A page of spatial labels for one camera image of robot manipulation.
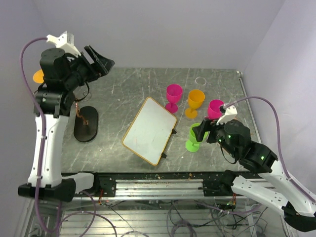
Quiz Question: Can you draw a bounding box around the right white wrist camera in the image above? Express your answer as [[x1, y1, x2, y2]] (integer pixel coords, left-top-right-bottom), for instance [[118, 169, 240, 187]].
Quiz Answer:
[[216, 104, 237, 125]]

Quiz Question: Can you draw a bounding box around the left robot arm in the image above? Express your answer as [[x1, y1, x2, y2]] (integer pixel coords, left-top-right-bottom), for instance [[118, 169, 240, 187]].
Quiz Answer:
[[18, 45, 115, 202]]

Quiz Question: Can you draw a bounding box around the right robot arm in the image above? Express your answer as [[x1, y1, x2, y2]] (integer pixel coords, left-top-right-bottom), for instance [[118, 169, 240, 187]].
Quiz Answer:
[[193, 118, 316, 232]]

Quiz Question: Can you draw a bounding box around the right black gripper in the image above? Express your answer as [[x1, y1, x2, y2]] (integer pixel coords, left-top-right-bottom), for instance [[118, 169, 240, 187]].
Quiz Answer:
[[193, 115, 238, 158]]

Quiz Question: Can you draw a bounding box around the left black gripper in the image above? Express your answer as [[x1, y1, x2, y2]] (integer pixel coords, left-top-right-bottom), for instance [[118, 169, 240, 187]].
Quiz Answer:
[[64, 44, 115, 90]]

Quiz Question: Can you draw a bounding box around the black wine glass rack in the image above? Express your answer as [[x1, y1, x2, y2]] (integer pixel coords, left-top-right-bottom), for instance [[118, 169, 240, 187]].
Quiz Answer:
[[73, 86, 99, 143]]

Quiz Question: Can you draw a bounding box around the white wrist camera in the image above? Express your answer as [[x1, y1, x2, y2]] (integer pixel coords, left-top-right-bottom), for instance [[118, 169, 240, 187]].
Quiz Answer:
[[46, 31, 81, 57], [216, 104, 237, 125]]

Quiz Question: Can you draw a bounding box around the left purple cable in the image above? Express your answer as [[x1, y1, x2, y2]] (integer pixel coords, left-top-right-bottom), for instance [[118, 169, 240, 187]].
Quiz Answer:
[[19, 37, 62, 234]]

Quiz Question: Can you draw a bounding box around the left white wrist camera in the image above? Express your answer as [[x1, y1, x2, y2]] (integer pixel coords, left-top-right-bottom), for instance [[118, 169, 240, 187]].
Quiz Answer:
[[46, 31, 81, 57]]

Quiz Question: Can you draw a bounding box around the purple cable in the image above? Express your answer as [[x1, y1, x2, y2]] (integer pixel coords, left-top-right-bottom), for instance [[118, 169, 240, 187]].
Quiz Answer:
[[19, 37, 62, 234], [222, 96, 316, 215]]

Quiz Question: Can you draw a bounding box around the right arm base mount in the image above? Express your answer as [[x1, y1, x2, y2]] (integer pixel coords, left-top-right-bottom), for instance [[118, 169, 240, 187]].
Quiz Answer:
[[199, 170, 239, 197]]

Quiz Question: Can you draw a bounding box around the clear wine glass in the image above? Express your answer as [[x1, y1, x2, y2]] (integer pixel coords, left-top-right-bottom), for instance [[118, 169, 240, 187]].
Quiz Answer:
[[195, 77, 207, 91]]

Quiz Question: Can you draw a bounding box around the cable bundle under table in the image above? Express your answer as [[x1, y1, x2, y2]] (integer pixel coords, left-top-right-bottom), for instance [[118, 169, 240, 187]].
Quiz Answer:
[[56, 197, 267, 237]]

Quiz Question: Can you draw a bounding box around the orange framed whiteboard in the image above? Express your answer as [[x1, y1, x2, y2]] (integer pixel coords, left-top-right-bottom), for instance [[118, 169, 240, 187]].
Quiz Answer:
[[122, 97, 177, 166]]

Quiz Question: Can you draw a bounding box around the pink wine glass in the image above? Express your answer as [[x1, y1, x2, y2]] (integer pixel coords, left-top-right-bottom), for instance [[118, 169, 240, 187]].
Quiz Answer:
[[204, 99, 224, 119], [165, 84, 183, 114]]

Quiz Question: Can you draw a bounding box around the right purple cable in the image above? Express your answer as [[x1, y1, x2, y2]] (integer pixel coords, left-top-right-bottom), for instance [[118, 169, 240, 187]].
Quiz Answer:
[[222, 96, 316, 215]]

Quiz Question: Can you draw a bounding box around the orange wine glass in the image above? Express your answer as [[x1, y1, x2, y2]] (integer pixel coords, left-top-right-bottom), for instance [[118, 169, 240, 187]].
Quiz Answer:
[[185, 89, 205, 119], [33, 69, 44, 84]]

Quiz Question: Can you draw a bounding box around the green wine glass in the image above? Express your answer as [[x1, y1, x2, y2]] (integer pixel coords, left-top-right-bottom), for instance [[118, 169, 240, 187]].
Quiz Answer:
[[185, 123, 200, 153]]

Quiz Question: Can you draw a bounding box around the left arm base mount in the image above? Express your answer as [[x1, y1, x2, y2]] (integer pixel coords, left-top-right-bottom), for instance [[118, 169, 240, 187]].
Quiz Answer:
[[85, 172, 117, 197]]

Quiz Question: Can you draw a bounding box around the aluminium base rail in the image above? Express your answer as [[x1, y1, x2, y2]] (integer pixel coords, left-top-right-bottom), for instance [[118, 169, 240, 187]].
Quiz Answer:
[[61, 179, 277, 201]]

